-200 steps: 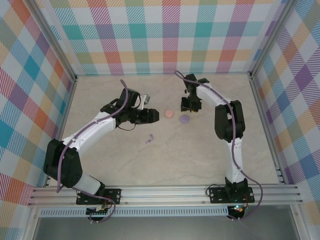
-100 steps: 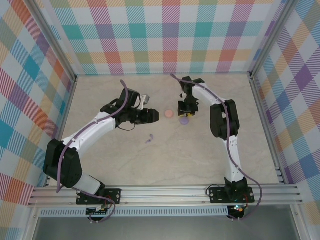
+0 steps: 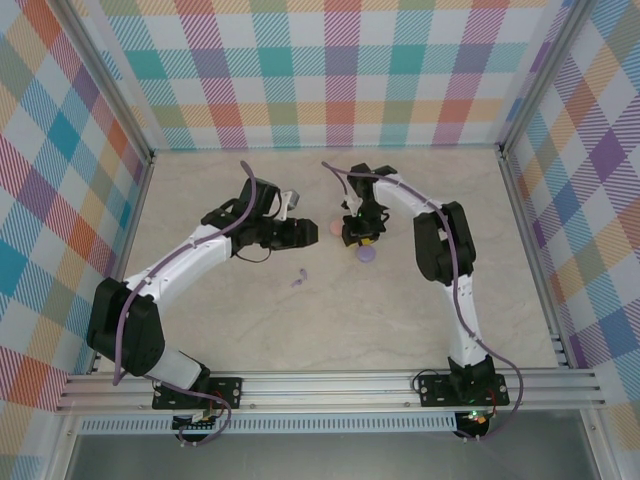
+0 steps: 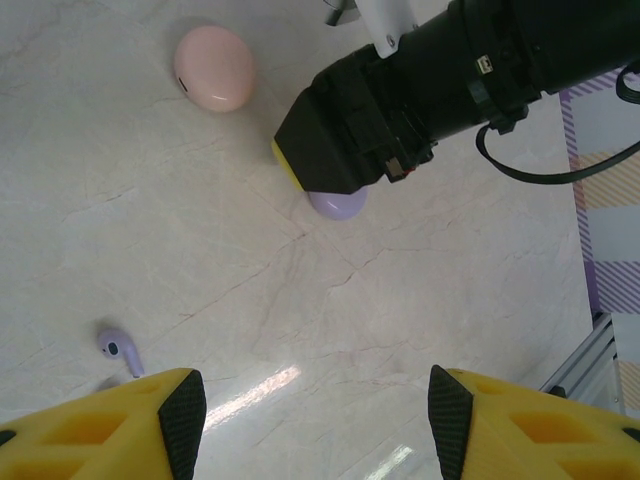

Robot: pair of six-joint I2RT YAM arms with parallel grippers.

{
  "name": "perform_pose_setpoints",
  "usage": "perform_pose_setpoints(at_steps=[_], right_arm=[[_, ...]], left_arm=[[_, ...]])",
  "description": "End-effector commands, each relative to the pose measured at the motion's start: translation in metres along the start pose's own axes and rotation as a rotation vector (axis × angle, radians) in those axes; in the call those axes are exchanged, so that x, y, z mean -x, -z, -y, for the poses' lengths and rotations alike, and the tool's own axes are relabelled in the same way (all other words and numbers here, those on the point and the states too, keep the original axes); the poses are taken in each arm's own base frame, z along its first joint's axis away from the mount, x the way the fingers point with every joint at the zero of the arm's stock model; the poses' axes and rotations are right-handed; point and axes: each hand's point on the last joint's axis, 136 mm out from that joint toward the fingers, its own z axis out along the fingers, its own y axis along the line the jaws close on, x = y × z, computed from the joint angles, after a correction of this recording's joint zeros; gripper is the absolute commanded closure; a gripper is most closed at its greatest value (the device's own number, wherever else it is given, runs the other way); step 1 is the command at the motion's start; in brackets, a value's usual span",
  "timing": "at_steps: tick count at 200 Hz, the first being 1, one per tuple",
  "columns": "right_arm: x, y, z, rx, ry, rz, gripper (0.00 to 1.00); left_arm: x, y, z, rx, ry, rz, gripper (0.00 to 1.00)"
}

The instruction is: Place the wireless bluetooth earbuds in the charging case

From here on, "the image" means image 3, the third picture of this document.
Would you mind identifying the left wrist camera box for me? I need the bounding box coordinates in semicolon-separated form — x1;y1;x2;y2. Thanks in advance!
278;188;303;222

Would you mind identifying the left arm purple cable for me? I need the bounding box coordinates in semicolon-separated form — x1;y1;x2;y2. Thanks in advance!
113;159;264;447

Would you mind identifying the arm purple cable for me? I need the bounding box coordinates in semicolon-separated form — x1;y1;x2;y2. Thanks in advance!
321;160;525;444
113;159;264;447

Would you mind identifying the aluminium side rail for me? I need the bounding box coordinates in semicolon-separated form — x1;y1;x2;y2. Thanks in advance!
87;154;157;376
499;149;571;371

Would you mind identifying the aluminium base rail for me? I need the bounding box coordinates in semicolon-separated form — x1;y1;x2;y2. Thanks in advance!
54;369;604;414

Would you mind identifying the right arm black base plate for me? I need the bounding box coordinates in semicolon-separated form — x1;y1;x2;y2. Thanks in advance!
417;373;511;407

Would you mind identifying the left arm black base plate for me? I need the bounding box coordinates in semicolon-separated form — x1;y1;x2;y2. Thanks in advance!
152;375;245;411

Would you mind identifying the slotted grey cable duct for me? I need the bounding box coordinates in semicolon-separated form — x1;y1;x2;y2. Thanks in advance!
79;412;459;435

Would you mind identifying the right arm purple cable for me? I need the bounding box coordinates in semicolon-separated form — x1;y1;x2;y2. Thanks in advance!
321;160;525;444

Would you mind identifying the aluminium frame post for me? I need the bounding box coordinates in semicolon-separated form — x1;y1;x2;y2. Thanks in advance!
498;0;599;161
59;0;155;166

